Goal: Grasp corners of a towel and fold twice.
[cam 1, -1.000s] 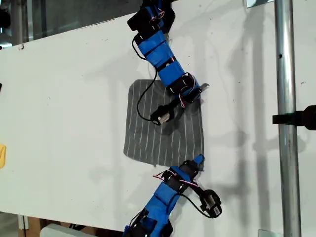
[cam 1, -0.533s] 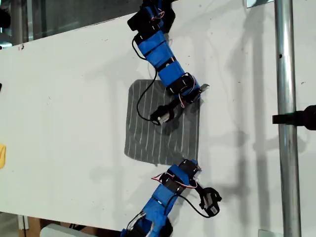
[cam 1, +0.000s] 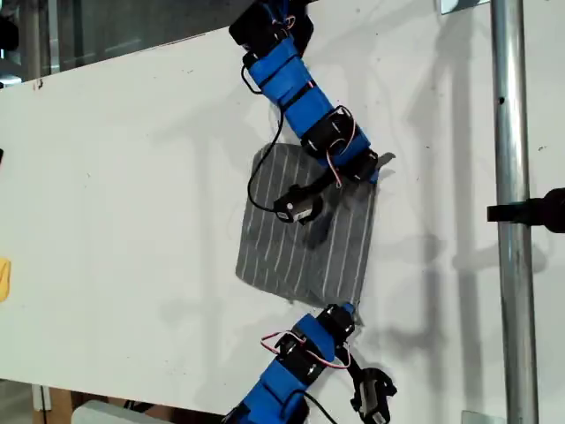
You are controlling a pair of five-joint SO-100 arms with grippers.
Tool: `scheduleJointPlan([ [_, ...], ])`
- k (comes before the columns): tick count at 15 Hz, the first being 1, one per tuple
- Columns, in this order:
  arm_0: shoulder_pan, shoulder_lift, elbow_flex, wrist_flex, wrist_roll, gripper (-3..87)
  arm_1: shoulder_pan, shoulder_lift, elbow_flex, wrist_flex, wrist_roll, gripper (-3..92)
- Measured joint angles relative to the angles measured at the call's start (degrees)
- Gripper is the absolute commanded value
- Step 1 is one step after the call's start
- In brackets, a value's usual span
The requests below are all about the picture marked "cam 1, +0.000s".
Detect grey white-striped towel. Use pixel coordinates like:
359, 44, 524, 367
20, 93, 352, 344
234, 141, 397, 328

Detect white box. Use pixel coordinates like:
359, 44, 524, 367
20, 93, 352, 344
72, 399, 151, 424

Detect wooden table leg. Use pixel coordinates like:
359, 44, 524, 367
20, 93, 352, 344
31, 384, 74, 424

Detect yellow object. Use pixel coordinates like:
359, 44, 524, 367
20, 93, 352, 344
0, 258, 12, 303

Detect round black object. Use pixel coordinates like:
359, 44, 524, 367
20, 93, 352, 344
0, 15, 19, 50

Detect red white servo wire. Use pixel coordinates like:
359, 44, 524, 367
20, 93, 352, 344
261, 330, 352, 370
325, 115, 357, 187

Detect black camera stalk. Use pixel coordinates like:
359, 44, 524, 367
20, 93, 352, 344
342, 348, 367, 385
304, 170, 339, 198

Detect black camera cable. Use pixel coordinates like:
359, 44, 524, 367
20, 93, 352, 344
303, 390, 337, 424
240, 64, 286, 213

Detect steel post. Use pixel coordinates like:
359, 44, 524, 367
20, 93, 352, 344
488, 0, 540, 424

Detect black post clamp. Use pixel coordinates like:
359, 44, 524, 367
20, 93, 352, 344
486, 186, 565, 235

